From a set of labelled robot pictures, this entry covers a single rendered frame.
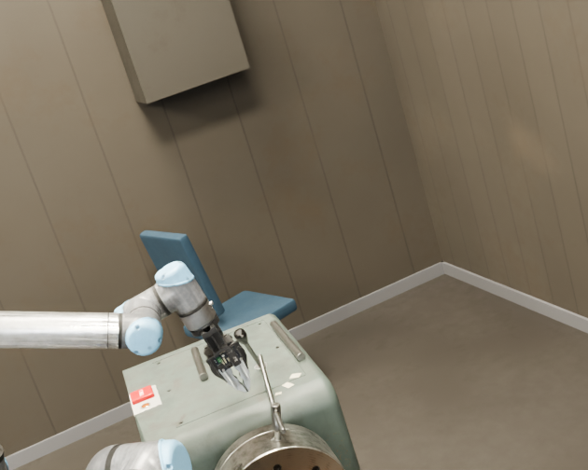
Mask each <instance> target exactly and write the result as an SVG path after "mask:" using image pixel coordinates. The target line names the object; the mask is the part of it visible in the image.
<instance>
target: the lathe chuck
mask: <svg viewBox="0 0 588 470"><path fill-rule="evenodd" d="M281 436H282V437H284V438H285V439H286V440H285V441H283V442H279V443H273V442H272V441H271V439H272V438H274V431H271V432H268V433H264V434H262V435H258V436H255V437H253V438H252V439H250V440H248V441H246V442H245V443H244V444H243V445H242V446H240V447H239V448H238V449H237V450H236V451H235V452H234V453H233V454H232V455H231V456H230V457H229V458H228V460H227V461H226V462H225V463H224V464H223V466H222V467H221V469H220V470H238V468H239V467H240V466H242V467H241V468H242V470H345V469H344V468H343V466H342V464H341V463H340V461H339V460H338V459H337V457H336V456H335V454H334V453H333V451H332V450H331V449H330V448H329V446H328V445H327V444H325V443H324V442H323V441H322V440H320V439H319V438H317V437H316V436H314V435H310V434H308V433H305V432H302V431H297V430H286V433H285V434H281Z"/></svg>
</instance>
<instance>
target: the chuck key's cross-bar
mask: <svg viewBox="0 0 588 470"><path fill-rule="evenodd" d="M258 359H259V365H260V369H261V373H262V377H263V379H264V383H265V387H266V391H267V394H268V397H269V401H270V404H272V403H275V402H274V398H273V392H272V388H271V385H270V382H269V378H268V375H267V371H266V367H265V365H264V361H263V358H262V355H261V354H259V355H258ZM274 417H275V419H276V421H277V424H278V427H279V429H280V432H281V434H285V433H286V428H285V426H284V424H283V422H282V419H281V417H280V414H279V412H275V413H274Z"/></svg>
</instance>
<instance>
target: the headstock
mask: <svg viewBox="0 0 588 470"><path fill-rule="evenodd" d="M273 320H275V321H276V322H277V323H278V324H280V325H281V327H282V328H283V329H284V330H285V331H286V333H287V334H288V335H289V336H290V338H291V339H292V340H293V341H294V342H295V343H296V345H297V346H298V347H299V348H300V349H301V351H302V352H303V353H304V354H305V359H304V360H303V361H299V360H298V359H297V358H296V357H295V355H294V354H293V353H292V352H291V350H290V349H289V348H288V347H287V345H286V344H285V343H284V341H282V340H281V339H280V338H279V336H278V335H277V334H276V333H275V331H274V330H273V329H272V327H271V326H270V322H271V321H273ZM239 328H242V329H243V330H244V331H245V332H246V334H247V338H248V343H249V345H250V346H251V348H252V349H253V351H254V352H255V354H256V356H258V355H259V354H261V355H262V358H263V361H264V362H266V363H267V364H268V365H267V366H266V371H267V375H268V378H269V382H270V385H271V388H272V392H273V398H274V402H277V403H279V404H280V406H281V418H282V422H283V423H289V424H295V425H299V426H302V427H305V428H307V429H309V430H311V431H313V432H315V433H316V434H318V435H319V436H320V437H321V438H323V439H324V440H325V442H326V443H327V444H328V445H329V447H330V449H331V450H332V451H333V452H334V454H335V456H336V457H337V459H339V461H340V463H341V464H342V466H343V468H344V469H345V470H360V467H359V464H358V460H357V456H356V453H355V450H354V447H353V443H352V440H351V437H350V435H349V432H348V428H347V425H346V422H345V419H344V416H343V411H342V408H341V405H340V402H339V399H338V396H337V394H336V392H335V390H334V388H333V386H332V384H331V382H330V380H329V379H328V378H327V376H326V375H325V374H324V373H323V372H322V370H321V369H320V368H319V367H318V366H317V364H316V363H315V362H314V361H313V359H312V358H311V357H310V356H309V355H308V353H307V352H306V351H305V350H304V349H303V348H302V346H301V345H300V344H299V342H298V341H296V340H295V339H294V337H293V336H292V335H291V334H290V333H289V331H288V330H287V329H286V328H285V326H284V325H283V324H282V323H281V322H280V320H279V319H278V318H277V317H276V316H275V315H273V314H266V315H264V316H261V317H259V318H257V319H254V320H252V321H249V322H247V323H244V324H242V325H237V326H236V327H233V328H231V329H228V330H226V331H223V334H224V333H226V334H227V335H228V334H229V335H232V339H233V341H236V339H235V337H234V335H233V334H234V332H235V330H237V329H239ZM239 344H240V345H241V346H242V347H243V348H244V350H245V353H246V356H247V366H248V368H249V374H250V390H249V391H248V392H247V393H244V392H241V391H238V390H235V388H233V387H231V386H230V385H229V384H228V383H227V382H226V381H224V380H223V379H221V378H219V377H217V376H215V375H214V374H213V373H212V371H211V369H210V367H209V365H208V364H207V363H206V362H205V361H206V360H207V357H206V355H204V354H203V350H204V346H205V345H207V344H206V342H205V341H204V339H202V340H200V341H197V342H194V343H192V344H190V345H188V346H185V347H183V348H180V349H178V350H175V351H172V352H168V353H167V354H164V355H162V356H159V357H157V358H154V359H151V360H149V361H146V362H145V363H142V364H140V365H137V366H133V367H131V368H128V369H125V370H123V371H122V373H123V376H124V379H125V383H126V387H127V390H128V394H129V395H130V393H132V392H134V391H137V390H139V389H142V388H144V387H147V386H149V385H151V386H153V385H156V387H157V390H158V393H159V396H160V399H161V405H159V406H157V407H154V408H151V409H149V410H146V411H144V412H141V413H139V414H136V415H135V420H136V424H137V427H138V431H139V434H140V438H141V441H142V442H147V441H156V440H160V439H164V440H167V439H175V440H178V441H179V442H181V443H182V444H183V445H184V447H185V448H186V450H187V452H188V454H189V457H190V461H191V465H192V470H215V468H216V466H217V463H218V461H219V460H220V458H221V456H222V455H223V454H224V452H225V451H226V450H227V449H228V448H229V447H230V446H231V445H232V444H233V443H234V442H235V441H236V440H237V439H239V438H240V437H241V436H243V435H245V434H247V433H249V432H251V431H253V430H255V429H257V428H260V427H262V426H266V425H270V424H272V413H271V405H270V401H269V397H268V394H267V391H266V387H265V383H264V379H263V377H262V373H261V369H255V368H254V366H255V365H256V364H257V363H256V362H255V360H254V359H253V357H252V356H251V354H250V353H249V351H248V350H247V348H246V347H245V345H243V344H241V343H240V342H239ZM193 347H197V348H198V349H199V352H200V355H201V357H202V359H203V364H204V367H205V370H206V373H207V375H208V378H207V380H200V377H199V374H198V371H197V368H196V366H195V363H194V360H193V356H192V353H191V348H193ZM296 373H301V375H300V376H299V377H298V378H293V379H290V376H291V375H292V374H296ZM286 382H289V383H292V384H294V385H293V386H291V387H290V388H287V387H284V386H282V385H283V384H285V383H286ZM279 392H282V393H281V394H279V395H275V393H279ZM335 433H336V434H335ZM327 440H328V441H327ZM341 440H342V441H341ZM340 445H341V446H340ZM339 446H340V447H339ZM337 450H338V451H337ZM341 454H342V455H341ZM340 455H341V459H340ZM345 459H347V460H345ZM349 459H350V460H349ZM350 462H351V463H350Z"/></svg>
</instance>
